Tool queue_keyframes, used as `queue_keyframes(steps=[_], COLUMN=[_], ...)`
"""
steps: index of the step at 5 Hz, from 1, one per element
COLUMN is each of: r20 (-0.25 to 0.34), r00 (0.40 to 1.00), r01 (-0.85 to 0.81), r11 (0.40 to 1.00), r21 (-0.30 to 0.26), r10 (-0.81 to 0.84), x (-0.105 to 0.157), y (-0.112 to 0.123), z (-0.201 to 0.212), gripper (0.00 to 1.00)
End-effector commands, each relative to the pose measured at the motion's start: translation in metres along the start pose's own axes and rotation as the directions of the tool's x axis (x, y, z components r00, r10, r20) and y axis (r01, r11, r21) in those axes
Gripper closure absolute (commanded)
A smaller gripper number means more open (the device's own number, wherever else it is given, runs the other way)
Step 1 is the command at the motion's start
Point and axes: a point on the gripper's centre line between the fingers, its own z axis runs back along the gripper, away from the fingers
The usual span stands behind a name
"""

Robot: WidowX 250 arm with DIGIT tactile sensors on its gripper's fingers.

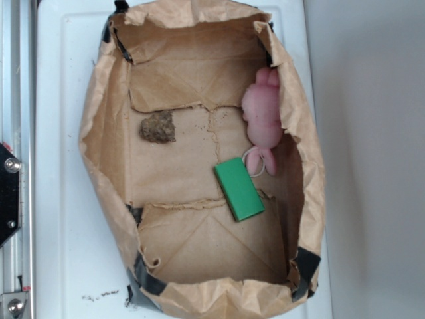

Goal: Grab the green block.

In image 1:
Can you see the silver corner bracket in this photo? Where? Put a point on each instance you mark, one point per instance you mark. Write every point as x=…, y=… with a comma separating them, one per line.
x=15, y=305

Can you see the pink plush bunny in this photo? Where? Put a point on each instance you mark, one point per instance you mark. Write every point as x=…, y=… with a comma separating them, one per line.
x=261, y=111

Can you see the black bracket plate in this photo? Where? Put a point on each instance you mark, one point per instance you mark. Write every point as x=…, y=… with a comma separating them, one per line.
x=10, y=195

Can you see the brown rock lump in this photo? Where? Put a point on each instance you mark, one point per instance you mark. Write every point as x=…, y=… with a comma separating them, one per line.
x=158, y=128

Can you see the brown paper bag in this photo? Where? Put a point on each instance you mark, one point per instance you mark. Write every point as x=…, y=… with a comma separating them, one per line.
x=179, y=242

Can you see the green rectangular block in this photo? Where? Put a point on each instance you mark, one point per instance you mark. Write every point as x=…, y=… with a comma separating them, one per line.
x=239, y=190

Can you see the aluminium frame rail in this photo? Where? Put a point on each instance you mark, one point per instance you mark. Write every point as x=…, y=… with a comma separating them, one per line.
x=18, y=72

